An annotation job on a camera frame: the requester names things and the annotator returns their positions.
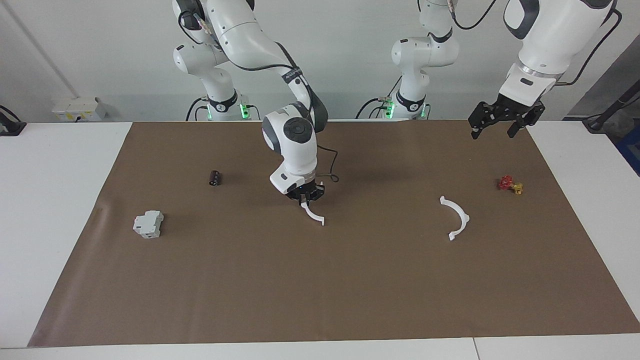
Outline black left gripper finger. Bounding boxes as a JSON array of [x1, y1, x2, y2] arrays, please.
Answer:
[[467, 101, 500, 140], [506, 100, 546, 138]]

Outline white half-ring pipe clamp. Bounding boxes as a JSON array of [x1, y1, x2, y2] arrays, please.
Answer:
[[300, 201, 326, 227], [439, 195, 471, 242]]

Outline black stand base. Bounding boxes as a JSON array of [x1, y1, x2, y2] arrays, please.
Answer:
[[582, 80, 640, 134]]

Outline red and yellow valve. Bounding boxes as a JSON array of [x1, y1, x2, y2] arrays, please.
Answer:
[[497, 175, 525, 196]]

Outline brown paper mat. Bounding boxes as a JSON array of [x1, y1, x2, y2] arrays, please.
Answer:
[[27, 119, 640, 348]]

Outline grey partition panel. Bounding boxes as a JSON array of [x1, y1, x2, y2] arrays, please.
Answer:
[[565, 35, 640, 121]]

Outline blue crate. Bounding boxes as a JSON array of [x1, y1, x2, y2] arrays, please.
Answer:
[[616, 131, 640, 177]]

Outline white circuit breaker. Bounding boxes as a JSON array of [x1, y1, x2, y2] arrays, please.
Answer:
[[132, 210, 165, 240]]

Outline white power socket box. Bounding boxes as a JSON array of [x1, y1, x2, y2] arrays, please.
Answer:
[[52, 97, 108, 122]]

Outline black table clamp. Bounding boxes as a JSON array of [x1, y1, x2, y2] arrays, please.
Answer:
[[0, 105, 27, 137]]

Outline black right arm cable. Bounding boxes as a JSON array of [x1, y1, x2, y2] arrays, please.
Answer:
[[177, 10, 341, 184]]

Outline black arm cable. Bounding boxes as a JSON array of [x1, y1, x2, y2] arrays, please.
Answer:
[[177, 10, 341, 184], [447, 0, 624, 86]]

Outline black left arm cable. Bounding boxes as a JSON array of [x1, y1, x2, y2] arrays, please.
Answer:
[[447, 0, 624, 86]]

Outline black base cable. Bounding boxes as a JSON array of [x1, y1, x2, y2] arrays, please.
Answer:
[[356, 96, 387, 120], [186, 96, 207, 122]]

